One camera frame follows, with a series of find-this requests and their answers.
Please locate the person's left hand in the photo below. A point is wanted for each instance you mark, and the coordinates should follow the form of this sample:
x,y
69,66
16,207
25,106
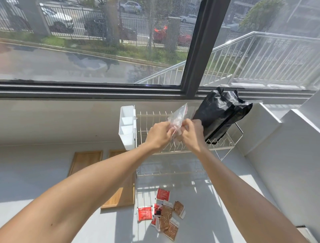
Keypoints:
x,y
158,135

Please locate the person's right hand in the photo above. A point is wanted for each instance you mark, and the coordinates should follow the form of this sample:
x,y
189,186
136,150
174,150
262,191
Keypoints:
x,y
196,135

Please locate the person's left fingers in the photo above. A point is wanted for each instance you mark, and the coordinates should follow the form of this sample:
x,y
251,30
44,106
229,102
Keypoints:
x,y
170,130

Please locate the person's right fingers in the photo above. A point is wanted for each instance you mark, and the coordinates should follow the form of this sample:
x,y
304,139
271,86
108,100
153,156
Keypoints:
x,y
186,129

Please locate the clear plastic zip bag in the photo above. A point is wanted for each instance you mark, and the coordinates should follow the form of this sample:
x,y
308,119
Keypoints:
x,y
178,114

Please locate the person's right forearm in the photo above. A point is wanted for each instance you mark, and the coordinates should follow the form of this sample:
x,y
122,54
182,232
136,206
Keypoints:
x,y
240,197

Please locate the person's left forearm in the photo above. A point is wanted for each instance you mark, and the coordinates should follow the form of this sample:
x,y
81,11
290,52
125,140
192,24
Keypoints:
x,y
82,190

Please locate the black plastic bag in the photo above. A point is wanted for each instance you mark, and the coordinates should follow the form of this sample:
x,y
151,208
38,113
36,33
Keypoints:
x,y
220,112

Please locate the white plastic utensil holder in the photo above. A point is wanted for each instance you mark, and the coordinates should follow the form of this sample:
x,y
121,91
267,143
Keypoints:
x,y
127,137

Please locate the red sauce packet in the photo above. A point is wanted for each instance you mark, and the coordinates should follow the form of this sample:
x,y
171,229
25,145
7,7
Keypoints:
x,y
145,213
155,223
163,194
157,208

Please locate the long wooden cutting board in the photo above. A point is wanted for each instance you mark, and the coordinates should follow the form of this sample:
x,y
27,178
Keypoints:
x,y
125,192

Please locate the brown sauce packet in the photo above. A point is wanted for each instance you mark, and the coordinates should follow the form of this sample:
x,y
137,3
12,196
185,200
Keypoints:
x,y
179,209
167,211
172,229
163,222

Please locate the small wooden cutting board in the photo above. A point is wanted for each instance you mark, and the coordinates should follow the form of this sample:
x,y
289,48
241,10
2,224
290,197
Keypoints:
x,y
86,160

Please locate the grey stone fence pillar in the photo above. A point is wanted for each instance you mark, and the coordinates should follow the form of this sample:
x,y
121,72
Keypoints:
x,y
35,17
173,35

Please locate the white metal stair railing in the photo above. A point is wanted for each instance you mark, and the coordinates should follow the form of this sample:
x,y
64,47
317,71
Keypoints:
x,y
252,60

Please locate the red parked car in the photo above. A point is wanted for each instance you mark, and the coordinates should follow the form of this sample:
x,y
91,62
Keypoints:
x,y
161,33

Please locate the white parked car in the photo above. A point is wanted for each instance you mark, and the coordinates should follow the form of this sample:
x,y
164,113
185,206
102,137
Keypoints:
x,y
189,18
58,18

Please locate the dark parked car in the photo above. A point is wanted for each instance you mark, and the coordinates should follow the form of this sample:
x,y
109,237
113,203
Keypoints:
x,y
100,28

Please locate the silver parked car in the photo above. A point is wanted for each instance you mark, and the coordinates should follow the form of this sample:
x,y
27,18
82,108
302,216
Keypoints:
x,y
131,7

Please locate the green leafy tree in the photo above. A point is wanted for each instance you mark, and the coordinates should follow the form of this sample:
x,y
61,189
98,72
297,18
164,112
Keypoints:
x,y
262,13

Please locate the black metal fence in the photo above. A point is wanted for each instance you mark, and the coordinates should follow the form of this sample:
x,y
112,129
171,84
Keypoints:
x,y
75,25

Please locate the dark window frame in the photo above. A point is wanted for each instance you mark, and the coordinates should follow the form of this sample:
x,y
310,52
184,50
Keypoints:
x,y
197,50

